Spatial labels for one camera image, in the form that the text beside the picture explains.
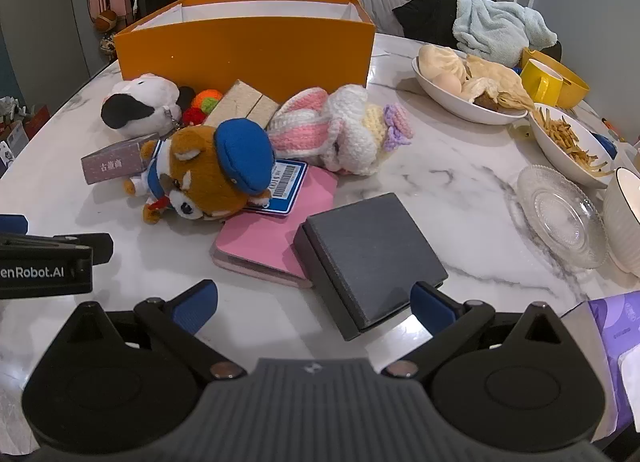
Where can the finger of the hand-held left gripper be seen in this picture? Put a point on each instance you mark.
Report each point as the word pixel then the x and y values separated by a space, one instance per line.
pixel 12 223
pixel 75 247

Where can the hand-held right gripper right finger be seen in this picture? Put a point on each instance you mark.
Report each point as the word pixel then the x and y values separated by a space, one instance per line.
pixel 431 307

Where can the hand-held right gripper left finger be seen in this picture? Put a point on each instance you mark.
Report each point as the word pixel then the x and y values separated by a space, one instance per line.
pixel 195 307

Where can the crocheted white pink bunny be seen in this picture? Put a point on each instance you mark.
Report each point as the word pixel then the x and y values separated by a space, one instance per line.
pixel 345 127

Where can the brown cardboard box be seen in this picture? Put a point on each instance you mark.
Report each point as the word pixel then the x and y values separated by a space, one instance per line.
pixel 240 102

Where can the orange cardboard box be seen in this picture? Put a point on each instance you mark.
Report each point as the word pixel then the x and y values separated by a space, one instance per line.
pixel 240 52

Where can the black flat box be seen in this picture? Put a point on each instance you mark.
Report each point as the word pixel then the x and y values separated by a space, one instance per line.
pixel 370 252

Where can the pink notebook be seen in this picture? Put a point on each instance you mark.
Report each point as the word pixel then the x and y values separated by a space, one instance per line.
pixel 255 242

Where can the small mauve printed box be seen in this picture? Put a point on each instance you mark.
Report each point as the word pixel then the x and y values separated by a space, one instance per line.
pixel 115 162

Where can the red carton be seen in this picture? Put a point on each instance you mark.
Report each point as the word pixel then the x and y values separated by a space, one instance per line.
pixel 36 119

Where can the white plastic bag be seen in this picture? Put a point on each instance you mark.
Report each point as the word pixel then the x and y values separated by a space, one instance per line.
pixel 10 106

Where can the red panda plush blue hat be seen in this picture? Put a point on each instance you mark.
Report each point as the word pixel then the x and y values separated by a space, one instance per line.
pixel 200 172

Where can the blue barcode tag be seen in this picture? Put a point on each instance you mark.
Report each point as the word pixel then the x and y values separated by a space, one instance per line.
pixel 289 182

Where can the clear glass plate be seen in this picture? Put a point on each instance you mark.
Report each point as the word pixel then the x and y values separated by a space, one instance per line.
pixel 560 214

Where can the black and white cow plush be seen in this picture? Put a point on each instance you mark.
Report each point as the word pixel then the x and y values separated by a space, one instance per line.
pixel 145 102

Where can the purple tissue pack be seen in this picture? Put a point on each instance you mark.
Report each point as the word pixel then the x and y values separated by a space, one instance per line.
pixel 617 342

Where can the orange red crocheted toy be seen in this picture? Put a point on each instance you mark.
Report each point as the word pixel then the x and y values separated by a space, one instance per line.
pixel 205 101

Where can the white bowl of fries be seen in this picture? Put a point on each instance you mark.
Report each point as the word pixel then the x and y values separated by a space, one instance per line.
pixel 555 154

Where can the white bowl of bread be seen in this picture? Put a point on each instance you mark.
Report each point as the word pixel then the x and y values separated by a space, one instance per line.
pixel 452 106

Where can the white ribbed bowl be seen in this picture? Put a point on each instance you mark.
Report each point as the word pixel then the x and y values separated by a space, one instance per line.
pixel 625 227

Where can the brown ball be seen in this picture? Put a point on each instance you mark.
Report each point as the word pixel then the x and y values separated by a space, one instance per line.
pixel 106 20

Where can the brown egg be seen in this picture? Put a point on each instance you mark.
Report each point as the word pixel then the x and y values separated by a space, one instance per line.
pixel 448 83

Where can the folded flatbread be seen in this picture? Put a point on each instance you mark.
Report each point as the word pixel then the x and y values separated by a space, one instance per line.
pixel 495 84

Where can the blue packet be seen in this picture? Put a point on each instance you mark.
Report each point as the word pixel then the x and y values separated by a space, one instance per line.
pixel 606 144

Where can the steamed bun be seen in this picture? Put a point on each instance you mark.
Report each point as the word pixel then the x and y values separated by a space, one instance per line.
pixel 440 61

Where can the yellow mug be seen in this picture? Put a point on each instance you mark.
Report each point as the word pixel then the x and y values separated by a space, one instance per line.
pixel 542 82

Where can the yellow bowl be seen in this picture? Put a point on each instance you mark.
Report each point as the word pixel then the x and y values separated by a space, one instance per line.
pixel 575 89

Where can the light blue fleece towel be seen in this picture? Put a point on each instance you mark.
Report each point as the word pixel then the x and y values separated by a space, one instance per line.
pixel 492 24

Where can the black jacket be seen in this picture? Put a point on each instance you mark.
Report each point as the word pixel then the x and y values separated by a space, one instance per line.
pixel 430 12

